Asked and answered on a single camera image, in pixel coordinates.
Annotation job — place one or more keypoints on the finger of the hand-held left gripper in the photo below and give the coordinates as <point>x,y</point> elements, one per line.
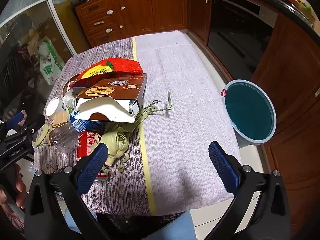
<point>15,120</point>
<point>33,126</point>

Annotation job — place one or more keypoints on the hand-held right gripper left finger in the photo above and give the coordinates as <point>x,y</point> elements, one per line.
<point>92,167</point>

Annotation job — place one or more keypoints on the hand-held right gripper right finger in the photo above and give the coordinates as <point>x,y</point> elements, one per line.
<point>222,165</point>

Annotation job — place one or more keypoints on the white leaf print paper cup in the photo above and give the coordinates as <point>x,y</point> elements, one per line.
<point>52,106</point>

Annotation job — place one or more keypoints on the clear plastic bottle blue label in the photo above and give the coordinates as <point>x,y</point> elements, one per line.
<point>62,137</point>

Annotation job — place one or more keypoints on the blue plastic bucket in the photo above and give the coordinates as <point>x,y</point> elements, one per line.
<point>250,110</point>

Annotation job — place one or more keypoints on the person's left forearm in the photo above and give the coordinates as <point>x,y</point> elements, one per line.
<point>11,212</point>

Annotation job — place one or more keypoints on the person's left hand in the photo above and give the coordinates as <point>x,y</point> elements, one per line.
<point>20,187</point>

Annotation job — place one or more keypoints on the yellow green fruit peel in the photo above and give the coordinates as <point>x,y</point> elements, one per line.
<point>41,136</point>

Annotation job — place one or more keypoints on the red cola can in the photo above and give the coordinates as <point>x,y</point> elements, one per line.
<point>86,142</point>

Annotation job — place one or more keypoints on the brown paper scrap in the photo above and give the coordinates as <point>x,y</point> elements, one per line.
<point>60,120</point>

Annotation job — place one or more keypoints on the crumpled white plastic wrapper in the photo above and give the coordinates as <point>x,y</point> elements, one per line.
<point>68,98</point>

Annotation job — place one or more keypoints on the green white sack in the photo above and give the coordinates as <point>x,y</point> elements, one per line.
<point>51,62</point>

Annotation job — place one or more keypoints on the grey striped tablecloth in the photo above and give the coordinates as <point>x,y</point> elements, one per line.
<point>187,92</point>

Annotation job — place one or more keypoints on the brown cardboard box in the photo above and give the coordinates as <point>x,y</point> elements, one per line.
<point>117,85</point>

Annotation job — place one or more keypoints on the red snack bag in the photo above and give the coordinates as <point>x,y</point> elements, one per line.
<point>120,66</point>

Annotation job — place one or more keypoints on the wooden sink cabinet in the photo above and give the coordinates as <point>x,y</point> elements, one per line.
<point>295,67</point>

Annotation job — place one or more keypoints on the built-in black oven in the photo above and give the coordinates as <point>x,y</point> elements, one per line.
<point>237,35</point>

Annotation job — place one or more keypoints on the wooden corner cabinet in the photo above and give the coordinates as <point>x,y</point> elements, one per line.
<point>197,12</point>

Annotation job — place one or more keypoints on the wooden drawer cabinet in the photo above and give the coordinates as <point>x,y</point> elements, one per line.
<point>165,10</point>

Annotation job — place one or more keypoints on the yellow green kitchen utensils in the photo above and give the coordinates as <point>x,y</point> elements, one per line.
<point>303,8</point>

